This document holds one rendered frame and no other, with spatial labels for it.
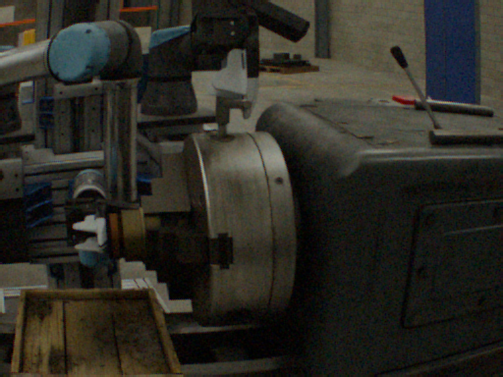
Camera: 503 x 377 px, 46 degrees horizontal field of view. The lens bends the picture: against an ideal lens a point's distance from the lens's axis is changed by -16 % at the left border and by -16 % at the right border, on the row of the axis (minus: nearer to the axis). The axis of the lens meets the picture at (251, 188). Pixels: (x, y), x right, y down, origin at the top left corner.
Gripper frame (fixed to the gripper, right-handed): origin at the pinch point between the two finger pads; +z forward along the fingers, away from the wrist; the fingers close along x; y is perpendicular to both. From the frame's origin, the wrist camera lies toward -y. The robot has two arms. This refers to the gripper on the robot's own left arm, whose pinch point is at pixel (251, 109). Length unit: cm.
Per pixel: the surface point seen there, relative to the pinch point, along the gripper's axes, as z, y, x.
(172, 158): 2.9, 7.0, -26.8
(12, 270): 33, 77, -288
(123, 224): 13.4, 16.4, -20.7
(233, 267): 20.4, 1.7, -9.4
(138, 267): 33, -4, -290
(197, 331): 33.7, 3.5, -36.6
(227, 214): 13.0, 2.1, -8.7
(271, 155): 4.8, -5.8, -12.7
